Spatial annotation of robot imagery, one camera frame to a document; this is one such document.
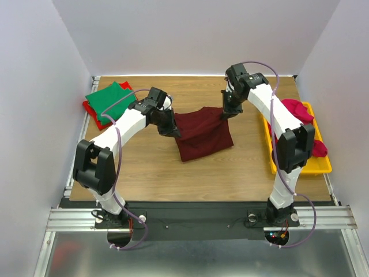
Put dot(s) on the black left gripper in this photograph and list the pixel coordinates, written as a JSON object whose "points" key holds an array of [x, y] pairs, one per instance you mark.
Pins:
{"points": [[171, 130]]}

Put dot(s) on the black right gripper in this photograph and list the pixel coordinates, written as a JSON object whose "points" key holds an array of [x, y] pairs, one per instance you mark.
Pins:
{"points": [[228, 107]]}

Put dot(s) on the maroon t shirt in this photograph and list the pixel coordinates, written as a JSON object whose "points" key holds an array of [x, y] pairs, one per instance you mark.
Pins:
{"points": [[203, 133]]}

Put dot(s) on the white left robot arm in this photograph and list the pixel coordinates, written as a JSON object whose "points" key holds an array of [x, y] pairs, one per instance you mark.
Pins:
{"points": [[97, 162]]}

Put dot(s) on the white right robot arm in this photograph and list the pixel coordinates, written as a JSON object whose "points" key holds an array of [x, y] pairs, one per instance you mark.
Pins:
{"points": [[292, 140]]}

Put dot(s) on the red t shirt in tray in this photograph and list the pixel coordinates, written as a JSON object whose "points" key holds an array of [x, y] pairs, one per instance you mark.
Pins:
{"points": [[270, 133]]}

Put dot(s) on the red folded t shirt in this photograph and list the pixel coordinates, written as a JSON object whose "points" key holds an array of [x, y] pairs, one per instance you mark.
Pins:
{"points": [[98, 122]]}

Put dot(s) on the green folded t shirt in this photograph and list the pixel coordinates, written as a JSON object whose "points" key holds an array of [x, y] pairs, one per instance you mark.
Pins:
{"points": [[111, 104]]}

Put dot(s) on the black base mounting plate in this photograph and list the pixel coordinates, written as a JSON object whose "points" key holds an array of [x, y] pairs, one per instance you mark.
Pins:
{"points": [[196, 221]]}

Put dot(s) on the magenta t shirt in tray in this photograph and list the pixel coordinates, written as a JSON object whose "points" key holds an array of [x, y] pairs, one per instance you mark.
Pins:
{"points": [[300, 111]]}

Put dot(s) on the yellow plastic tray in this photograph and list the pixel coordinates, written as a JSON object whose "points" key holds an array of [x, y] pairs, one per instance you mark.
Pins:
{"points": [[316, 166]]}

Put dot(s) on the aluminium frame rail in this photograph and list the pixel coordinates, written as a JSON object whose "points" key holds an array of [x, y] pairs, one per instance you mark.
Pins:
{"points": [[328, 218]]}

